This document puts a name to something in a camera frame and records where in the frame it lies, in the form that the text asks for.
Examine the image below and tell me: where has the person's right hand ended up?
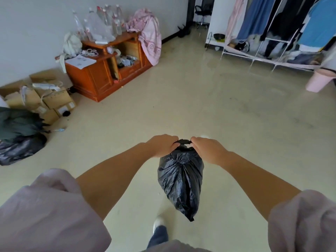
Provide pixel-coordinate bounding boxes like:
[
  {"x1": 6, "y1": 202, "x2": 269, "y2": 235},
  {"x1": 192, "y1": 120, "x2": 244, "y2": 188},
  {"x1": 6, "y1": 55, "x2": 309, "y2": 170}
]
[{"x1": 190, "y1": 137, "x2": 230, "y2": 166}]

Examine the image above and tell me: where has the person's left hand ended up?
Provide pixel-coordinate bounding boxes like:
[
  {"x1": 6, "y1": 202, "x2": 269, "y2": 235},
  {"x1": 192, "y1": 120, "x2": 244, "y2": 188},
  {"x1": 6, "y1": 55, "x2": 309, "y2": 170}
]
[{"x1": 145, "y1": 134, "x2": 180, "y2": 158}]

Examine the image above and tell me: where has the black garbage bag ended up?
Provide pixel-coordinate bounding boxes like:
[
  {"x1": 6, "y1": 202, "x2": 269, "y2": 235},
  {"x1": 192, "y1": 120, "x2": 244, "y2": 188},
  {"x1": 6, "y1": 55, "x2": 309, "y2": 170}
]
[{"x1": 157, "y1": 139, "x2": 205, "y2": 222}]

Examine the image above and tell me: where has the person's left forearm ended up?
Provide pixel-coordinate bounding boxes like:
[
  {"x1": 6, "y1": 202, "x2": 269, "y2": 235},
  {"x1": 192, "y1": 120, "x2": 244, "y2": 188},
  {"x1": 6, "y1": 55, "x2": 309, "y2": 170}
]
[{"x1": 76, "y1": 142, "x2": 155, "y2": 221}]

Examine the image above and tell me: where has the person's right forearm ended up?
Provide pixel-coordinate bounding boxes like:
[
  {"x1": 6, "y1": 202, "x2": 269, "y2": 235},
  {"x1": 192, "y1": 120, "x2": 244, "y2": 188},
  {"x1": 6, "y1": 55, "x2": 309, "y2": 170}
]
[{"x1": 224, "y1": 152, "x2": 302, "y2": 221}]

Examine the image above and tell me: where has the person's white shoe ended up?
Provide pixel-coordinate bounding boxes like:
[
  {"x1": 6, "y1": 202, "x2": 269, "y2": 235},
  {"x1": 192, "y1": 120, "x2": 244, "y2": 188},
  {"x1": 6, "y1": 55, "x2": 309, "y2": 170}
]
[{"x1": 153, "y1": 216, "x2": 166, "y2": 234}]

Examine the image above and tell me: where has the person's blue trouser leg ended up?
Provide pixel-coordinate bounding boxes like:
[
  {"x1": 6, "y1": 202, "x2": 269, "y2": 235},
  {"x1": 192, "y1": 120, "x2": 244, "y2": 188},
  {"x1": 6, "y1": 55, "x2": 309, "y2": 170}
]
[{"x1": 147, "y1": 225, "x2": 169, "y2": 249}]

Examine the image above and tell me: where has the orange wooden cabinet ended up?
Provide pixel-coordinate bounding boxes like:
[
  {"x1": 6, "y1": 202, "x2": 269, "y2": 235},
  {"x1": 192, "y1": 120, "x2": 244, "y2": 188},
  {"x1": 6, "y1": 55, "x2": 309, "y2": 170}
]
[{"x1": 55, "y1": 31, "x2": 153, "y2": 103}]

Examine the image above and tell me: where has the pink patterned cloth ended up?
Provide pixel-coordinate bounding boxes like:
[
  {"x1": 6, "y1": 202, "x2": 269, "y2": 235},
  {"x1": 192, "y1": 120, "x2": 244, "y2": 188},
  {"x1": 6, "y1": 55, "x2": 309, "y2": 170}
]
[{"x1": 125, "y1": 8, "x2": 162, "y2": 66}]

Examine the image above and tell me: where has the white clothes rack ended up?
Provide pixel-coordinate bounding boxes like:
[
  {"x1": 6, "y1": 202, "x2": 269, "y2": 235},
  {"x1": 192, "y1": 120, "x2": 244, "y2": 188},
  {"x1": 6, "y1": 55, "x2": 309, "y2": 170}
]
[{"x1": 220, "y1": 0, "x2": 336, "y2": 72}]

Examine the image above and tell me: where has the white paper sheet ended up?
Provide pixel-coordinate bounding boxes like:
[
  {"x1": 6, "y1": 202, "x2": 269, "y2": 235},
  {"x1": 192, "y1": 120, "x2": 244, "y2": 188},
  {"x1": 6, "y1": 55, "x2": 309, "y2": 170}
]
[{"x1": 65, "y1": 55, "x2": 97, "y2": 69}]

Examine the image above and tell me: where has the black office chair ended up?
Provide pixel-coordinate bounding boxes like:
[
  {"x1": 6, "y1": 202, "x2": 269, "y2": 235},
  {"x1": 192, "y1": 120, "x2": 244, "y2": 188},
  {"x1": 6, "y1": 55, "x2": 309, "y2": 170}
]
[{"x1": 195, "y1": 5, "x2": 212, "y2": 30}]

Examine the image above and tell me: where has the pink hanging garment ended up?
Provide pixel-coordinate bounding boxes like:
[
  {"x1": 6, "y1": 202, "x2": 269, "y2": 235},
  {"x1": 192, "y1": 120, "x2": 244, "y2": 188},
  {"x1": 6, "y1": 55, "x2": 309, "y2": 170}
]
[{"x1": 225, "y1": 0, "x2": 248, "y2": 45}]

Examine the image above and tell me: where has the person's right pink sleeve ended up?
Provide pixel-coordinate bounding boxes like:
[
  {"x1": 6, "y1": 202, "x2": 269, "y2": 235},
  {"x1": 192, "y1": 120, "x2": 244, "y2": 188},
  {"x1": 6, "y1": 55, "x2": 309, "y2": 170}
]
[{"x1": 268, "y1": 190, "x2": 336, "y2": 252}]

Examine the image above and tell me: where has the person's pink sleeve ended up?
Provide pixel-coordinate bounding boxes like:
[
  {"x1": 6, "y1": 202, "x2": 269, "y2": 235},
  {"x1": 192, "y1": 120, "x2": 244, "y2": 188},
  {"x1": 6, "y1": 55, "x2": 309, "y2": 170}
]
[
  {"x1": 268, "y1": 190, "x2": 336, "y2": 252},
  {"x1": 0, "y1": 168, "x2": 112, "y2": 252}
]

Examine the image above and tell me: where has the pink plastic bin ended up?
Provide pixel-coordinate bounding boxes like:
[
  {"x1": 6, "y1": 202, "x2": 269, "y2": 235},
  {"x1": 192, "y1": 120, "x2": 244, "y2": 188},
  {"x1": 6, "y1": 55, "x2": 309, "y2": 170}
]
[{"x1": 305, "y1": 69, "x2": 336, "y2": 93}]

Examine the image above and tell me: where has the blue hanging garment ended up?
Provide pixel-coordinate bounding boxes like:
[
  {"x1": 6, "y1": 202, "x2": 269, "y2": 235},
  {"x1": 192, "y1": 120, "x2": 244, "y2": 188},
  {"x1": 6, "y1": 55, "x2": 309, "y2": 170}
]
[{"x1": 237, "y1": 0, "x2": 276, "y2": 41}]

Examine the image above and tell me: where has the group of clear plastic bottles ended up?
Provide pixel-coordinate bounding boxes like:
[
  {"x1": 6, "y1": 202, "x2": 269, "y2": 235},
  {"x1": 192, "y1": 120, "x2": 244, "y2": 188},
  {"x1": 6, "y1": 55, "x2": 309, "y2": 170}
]
[{"x1": 72, "y1": 4, "x2": 126, "y2": 42}]

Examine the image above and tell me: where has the white cloth bag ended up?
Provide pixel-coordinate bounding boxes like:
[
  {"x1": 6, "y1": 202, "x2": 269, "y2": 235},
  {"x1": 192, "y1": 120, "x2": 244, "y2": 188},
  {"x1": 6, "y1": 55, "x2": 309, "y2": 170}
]
[{"x1": 59, "y1": 32, "x2": 83, "y2": 74}]

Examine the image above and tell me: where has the person's left pink sleeve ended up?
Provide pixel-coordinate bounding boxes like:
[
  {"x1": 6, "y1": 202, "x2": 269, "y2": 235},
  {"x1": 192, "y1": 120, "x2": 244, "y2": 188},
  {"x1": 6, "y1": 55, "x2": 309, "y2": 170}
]
[{"x1": 0, "y1": 168, "x2": 112, "y2": 252}]

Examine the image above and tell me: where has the pile of cardboard boxes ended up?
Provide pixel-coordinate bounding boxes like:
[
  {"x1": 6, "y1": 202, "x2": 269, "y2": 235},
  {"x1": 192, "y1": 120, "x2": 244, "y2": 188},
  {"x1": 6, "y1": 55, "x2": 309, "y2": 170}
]
[{"x1": 0, "y1": 70, "x2": 76, "y2": 125}]

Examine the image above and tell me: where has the black plastic bag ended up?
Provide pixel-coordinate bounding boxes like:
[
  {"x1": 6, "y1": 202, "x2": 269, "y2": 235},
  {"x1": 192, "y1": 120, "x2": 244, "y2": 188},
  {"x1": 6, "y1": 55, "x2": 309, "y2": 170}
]
[{"x1": 0, "y1": 133, "x2": 48, "y2": 166}]

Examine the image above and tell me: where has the black hanging garment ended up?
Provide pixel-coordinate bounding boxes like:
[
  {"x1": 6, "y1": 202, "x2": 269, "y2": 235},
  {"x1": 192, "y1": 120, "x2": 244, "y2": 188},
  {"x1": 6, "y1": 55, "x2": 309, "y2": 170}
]
[{"x1": 261, "y1": 0, "x2": 318, "y2": 41}]

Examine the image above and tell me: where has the dark green umbrella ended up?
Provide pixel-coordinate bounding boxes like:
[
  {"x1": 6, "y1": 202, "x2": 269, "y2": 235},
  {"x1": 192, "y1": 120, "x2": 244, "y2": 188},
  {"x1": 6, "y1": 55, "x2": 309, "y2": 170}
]
[{"x1": 0, "y1": 106, "x2": 51, "y2": 141}]

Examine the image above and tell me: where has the light blue hanging shirt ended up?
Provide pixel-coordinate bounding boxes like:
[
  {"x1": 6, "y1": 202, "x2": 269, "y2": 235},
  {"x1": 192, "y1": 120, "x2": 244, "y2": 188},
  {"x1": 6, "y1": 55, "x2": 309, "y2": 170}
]
[{"x1": 298, "y1": 0, "x2": 336, "y2": 48}]

